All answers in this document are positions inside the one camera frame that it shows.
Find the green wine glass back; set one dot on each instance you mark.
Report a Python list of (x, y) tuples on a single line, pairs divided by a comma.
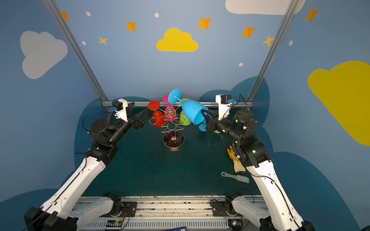
[(183, 119)]

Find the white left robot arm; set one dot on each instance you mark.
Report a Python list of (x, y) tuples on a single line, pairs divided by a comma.
[(56, 214)]

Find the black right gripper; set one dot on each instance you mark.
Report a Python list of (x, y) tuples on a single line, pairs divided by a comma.
[(211, 125)]

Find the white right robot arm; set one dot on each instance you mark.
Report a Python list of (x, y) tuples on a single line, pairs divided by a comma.
[(254, 157)]

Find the yellow black work glove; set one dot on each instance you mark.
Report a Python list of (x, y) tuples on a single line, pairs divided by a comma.
[(238, 167)]

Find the aluminium frame right post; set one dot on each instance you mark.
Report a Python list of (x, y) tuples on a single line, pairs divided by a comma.
[(279, 36)]

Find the blue wine glass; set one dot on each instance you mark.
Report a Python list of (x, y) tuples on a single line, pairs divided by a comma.
[(192, 109), (202, 127)]

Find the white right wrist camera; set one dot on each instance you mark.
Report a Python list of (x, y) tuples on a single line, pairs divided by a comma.
[(225, 102)]

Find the aluminium frame left post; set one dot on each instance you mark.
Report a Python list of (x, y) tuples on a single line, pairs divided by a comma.
[(70, 38)]

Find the aluminium frame back rail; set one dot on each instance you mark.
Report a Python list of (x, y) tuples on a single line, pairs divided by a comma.
[(163, 104)]

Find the red wine glass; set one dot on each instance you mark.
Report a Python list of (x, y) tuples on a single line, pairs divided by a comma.
[(157, 116)]

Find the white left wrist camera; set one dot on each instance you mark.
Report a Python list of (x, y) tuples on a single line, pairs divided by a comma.
[(119, 109)]

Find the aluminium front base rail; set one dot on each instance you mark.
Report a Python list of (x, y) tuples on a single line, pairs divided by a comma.
[(200, 212)]

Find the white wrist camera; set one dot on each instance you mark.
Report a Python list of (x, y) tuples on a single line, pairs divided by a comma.
[(119, 109), (225, 102)]

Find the grey cleaning brush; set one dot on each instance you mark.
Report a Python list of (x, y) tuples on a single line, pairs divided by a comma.
[(238, 178)]

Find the aluminium frame post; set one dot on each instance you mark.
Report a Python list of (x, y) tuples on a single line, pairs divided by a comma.
[(70, 38), (279, 36)]

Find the pink wine glass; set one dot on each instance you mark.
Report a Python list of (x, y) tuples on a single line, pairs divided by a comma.
[(170, 111)]

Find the gold wire glass rack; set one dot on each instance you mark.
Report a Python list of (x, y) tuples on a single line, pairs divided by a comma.
[(173, 138)]

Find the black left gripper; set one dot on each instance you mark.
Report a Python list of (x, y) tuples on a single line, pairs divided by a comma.
[(136, 122)]

